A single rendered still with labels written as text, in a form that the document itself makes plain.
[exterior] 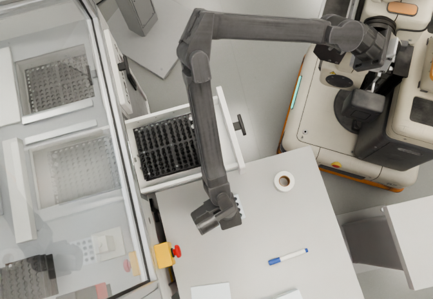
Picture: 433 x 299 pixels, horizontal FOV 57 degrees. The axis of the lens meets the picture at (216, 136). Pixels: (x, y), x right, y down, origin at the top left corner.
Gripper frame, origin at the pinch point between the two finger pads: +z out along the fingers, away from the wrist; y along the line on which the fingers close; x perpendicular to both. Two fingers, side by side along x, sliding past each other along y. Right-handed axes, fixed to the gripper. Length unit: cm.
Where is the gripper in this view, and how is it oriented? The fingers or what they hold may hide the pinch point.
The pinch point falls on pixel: (227, 212)
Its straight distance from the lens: 131.2
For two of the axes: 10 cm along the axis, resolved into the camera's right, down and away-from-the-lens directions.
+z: 0.3, 2.6, 9.7
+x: 9.6, -2.9, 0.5
